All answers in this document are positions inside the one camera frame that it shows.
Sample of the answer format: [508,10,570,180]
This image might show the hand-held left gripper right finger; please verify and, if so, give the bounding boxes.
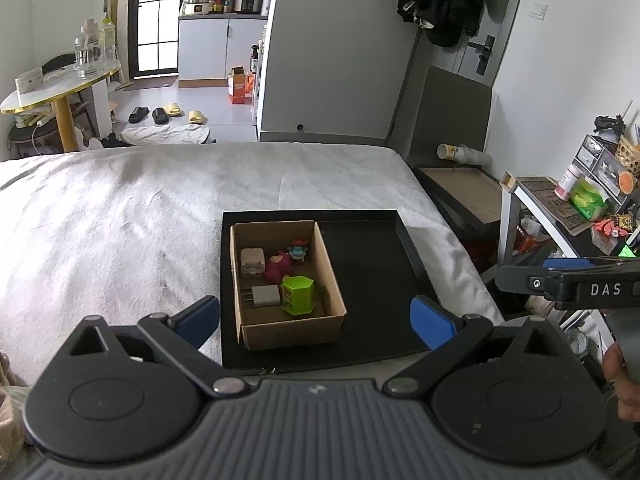
[384,296,573,400]

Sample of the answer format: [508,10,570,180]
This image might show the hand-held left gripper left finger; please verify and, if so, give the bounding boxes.
[67,295,249,401]

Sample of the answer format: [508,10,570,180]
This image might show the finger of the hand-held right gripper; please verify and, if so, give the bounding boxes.
[495,265,566,302]
[542,257,599,271]

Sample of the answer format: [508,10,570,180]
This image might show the white charger plug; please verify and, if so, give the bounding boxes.
[243,285,283,309]

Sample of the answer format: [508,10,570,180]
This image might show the beige cube toy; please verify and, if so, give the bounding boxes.
[240,248,266,277]

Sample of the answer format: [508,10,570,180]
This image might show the black tray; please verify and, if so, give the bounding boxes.
[221,210,441,375]

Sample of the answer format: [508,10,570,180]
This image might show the pink plush figurine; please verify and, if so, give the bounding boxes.
[265,254,296,283]

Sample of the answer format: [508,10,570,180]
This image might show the green hexagonal organizer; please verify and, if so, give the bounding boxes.
[281,276,317,316]

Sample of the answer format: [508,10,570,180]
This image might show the brown cardboard box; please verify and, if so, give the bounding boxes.
[230,220,347,351]

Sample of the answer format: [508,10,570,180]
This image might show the person's right hand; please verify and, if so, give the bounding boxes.
[601,344,640,423]

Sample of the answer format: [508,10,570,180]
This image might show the orange snack packet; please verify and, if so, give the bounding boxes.
[592,217,628,241]

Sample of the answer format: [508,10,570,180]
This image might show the white side table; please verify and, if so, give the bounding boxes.
[500,172,640,356]

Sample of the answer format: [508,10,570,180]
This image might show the green tissue pack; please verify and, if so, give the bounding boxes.
[570,180,608,222]

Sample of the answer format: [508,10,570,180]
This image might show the white pink bottle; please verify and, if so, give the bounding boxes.
[555,167,583,201]

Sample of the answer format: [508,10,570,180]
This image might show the black framed brown board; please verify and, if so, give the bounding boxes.
[415,166,503,233]

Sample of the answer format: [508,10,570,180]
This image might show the grey drawer organizer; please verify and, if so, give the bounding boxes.
[572,134,633,206]

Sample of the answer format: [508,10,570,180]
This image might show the wicker basket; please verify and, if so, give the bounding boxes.
[615,135,640,176]

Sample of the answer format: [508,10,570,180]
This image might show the stack of paper cups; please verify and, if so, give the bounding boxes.
[436,143,493,167]

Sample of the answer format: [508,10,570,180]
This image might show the grey board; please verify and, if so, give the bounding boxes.
[407,65,493,166]

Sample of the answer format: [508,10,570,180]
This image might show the white floor cloth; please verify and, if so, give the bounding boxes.
[121,125,211,146]

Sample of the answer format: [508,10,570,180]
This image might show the patterned beige cloth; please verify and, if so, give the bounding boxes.
[0,352,28,461]

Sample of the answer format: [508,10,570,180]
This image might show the black door lock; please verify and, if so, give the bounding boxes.
[467,35,497,76]

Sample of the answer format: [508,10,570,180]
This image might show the orange carton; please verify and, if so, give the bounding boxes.
[227,66,256,105]

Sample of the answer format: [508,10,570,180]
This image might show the white kitchen cabinet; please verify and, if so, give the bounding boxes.
[178,16,268,88]

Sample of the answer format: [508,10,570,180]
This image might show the round marble table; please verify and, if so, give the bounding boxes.
[0,57,122,153]

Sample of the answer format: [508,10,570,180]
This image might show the glass bottles on table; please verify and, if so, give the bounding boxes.
[74,35,98,81]

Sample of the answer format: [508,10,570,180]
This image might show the black jacket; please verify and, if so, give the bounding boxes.
[397,0,483,48]

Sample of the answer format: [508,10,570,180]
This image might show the dark chair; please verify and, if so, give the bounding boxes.
[42,54,76,73]

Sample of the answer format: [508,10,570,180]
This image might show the small white box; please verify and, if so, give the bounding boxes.
[15,67,43,95]

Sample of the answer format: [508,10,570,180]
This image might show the clear water bottle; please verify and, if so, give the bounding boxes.
[97,17,117,61]

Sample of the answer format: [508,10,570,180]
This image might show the black framed glass door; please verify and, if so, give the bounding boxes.
[127,0,181,78]

